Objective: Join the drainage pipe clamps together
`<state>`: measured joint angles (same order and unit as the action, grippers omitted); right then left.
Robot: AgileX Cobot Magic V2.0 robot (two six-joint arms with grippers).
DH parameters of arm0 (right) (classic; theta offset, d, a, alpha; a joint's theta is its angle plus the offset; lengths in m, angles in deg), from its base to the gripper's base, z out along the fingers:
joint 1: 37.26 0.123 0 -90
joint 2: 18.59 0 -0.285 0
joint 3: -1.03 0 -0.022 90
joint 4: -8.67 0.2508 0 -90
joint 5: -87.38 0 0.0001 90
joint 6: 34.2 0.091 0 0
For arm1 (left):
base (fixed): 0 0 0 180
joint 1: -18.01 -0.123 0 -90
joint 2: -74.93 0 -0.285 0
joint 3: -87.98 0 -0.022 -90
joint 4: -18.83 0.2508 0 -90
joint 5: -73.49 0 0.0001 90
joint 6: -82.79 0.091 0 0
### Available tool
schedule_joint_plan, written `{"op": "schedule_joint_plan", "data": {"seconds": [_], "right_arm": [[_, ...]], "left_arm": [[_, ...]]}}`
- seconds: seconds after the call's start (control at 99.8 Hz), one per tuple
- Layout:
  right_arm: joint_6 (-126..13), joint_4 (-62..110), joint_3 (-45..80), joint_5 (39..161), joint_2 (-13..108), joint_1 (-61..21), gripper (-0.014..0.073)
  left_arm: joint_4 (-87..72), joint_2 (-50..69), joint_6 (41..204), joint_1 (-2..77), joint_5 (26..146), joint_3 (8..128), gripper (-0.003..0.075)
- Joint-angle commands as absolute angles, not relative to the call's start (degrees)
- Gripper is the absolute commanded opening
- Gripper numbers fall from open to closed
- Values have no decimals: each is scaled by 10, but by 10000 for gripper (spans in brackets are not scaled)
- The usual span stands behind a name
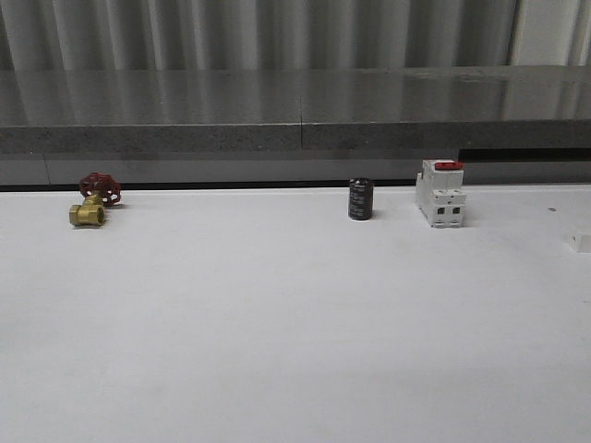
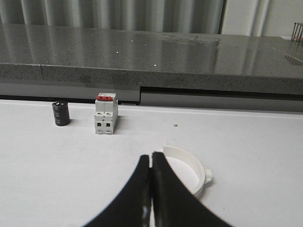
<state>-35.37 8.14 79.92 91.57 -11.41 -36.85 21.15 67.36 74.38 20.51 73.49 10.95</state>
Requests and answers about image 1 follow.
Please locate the white half pipe clamp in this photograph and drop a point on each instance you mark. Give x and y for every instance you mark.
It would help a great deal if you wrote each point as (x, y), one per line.
(580, 241)

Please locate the black cylindrical capacitor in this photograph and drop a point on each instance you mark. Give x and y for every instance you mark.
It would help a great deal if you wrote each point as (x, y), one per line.
(360, 202)

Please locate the grey stone ledge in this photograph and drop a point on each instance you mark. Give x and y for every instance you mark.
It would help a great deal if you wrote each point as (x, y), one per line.
(507, 125)

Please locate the brass valve red handwheel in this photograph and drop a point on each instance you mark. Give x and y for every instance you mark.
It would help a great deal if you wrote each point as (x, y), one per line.
(100, 191)

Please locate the white circuit breaker red switch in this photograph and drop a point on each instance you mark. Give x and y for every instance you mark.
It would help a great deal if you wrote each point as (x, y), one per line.
(439, 193)

